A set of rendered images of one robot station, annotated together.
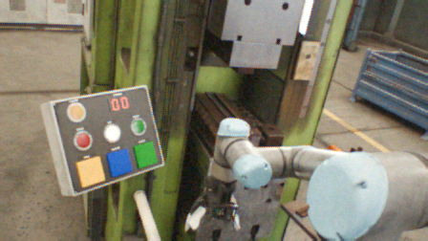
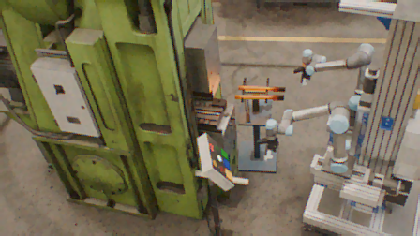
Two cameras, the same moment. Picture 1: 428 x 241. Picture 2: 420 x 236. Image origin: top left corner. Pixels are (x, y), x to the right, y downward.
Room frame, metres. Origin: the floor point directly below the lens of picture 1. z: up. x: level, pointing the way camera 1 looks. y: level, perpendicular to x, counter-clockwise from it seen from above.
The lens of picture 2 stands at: (-0.35, 1.69, 3.41)
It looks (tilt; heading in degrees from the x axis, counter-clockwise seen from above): 44 degrees down; 316
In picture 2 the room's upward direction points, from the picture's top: 7 degrees counter-clockwise
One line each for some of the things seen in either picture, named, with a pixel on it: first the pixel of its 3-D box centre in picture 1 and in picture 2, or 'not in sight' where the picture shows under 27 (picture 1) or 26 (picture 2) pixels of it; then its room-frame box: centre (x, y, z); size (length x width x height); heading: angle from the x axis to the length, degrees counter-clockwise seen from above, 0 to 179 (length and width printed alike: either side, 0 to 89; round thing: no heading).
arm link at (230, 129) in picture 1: (231, 142); (271, 127); (0.90, -0.05, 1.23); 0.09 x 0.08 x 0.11; 24
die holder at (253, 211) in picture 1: (220, 166); (201, 132); (1.69, -0.07, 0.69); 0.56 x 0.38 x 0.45; 25
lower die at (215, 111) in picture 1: (219, 118); (196, 115); (1.65, -0.02, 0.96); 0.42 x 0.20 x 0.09; 25
